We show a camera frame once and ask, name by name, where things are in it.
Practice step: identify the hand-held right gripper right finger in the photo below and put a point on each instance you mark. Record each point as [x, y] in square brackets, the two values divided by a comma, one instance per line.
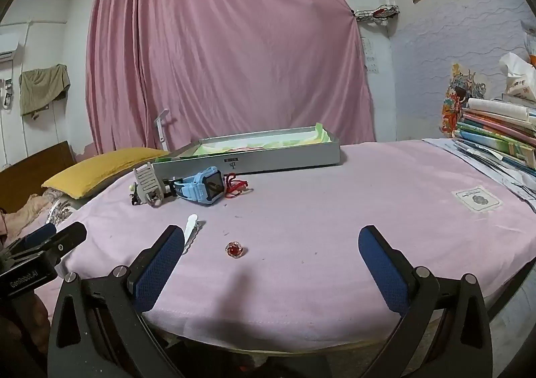
[383, 273]

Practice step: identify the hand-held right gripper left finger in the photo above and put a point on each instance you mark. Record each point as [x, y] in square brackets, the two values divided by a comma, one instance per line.
[161, 269]

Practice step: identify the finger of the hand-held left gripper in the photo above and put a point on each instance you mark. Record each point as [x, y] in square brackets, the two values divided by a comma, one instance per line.
[69, 236]
[39, 233]

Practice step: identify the grey hair claw clip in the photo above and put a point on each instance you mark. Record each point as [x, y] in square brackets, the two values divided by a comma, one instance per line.
[146, 181]

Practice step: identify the blue smartwatch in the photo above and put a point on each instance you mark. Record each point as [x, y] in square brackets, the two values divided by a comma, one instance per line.
[201, 187]

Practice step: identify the grey tin box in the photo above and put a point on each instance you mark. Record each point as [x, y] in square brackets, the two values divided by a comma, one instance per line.
[272, 160]

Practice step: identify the floral bedding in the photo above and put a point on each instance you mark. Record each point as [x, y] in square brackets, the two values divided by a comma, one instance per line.
[42, 204]

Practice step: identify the white hair clip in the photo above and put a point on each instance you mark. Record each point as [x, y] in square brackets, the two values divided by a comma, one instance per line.
[190, 227]

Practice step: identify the wooden bed headboard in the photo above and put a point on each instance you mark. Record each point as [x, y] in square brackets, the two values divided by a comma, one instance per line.
[33, 168]

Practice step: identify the yellow pillow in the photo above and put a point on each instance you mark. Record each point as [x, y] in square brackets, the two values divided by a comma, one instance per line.
[96, 173]

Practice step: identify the pink tablecloth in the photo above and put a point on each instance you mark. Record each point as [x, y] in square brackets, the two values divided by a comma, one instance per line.
[314, 214]

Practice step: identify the white square label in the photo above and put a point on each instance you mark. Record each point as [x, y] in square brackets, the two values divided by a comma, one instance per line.
[476, 198]

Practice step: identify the khaki hanging garment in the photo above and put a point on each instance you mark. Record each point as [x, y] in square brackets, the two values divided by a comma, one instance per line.
[44, 87]

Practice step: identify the loose white papers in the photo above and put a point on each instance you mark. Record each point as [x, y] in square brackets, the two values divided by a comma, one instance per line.
[481, 162]

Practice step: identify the colourful paper box lining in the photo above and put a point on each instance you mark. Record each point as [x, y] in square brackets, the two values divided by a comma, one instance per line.
[259, 142]

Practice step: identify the stack of books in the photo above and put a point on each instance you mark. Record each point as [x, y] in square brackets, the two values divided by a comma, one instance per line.
[498, 131]

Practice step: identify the white air conditioner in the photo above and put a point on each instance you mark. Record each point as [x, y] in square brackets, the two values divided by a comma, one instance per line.
[8, 45]

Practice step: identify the pink curtain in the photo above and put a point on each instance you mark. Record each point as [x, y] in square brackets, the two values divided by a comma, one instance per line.
[230, 47]

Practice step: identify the tissue pack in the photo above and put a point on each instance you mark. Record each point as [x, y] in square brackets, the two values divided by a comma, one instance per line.
[519, 76]

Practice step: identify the white plastic bracket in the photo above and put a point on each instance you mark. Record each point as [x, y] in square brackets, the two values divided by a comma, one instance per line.
[160, 129]

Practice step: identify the colourful figure wall decoration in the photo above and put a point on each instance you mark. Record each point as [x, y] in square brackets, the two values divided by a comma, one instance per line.
[460, 97]

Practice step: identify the white wall calendar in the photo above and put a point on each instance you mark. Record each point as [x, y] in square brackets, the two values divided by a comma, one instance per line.
[370, 55]

